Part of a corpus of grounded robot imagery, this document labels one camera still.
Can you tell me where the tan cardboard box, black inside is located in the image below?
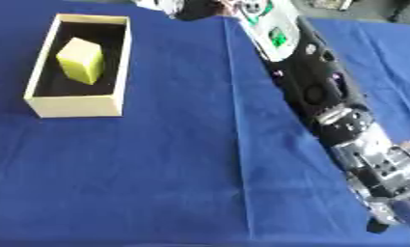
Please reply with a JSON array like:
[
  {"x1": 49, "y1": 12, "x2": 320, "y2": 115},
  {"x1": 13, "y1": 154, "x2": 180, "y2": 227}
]
[{"x1": 22, "y1": 13, "x2": 134, "y2": 119}]

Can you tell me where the yellow rectangular block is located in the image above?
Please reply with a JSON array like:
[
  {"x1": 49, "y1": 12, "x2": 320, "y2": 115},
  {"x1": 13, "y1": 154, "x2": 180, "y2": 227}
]
[{"x1": 54, "y1": 37, "x2": 107, "y2": 86}]

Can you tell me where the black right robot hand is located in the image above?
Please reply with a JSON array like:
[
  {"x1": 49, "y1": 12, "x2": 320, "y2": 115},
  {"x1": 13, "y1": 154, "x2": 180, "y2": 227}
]
[{"x1": 155, "y1": 0, "x2": 232, "y2": 22}]

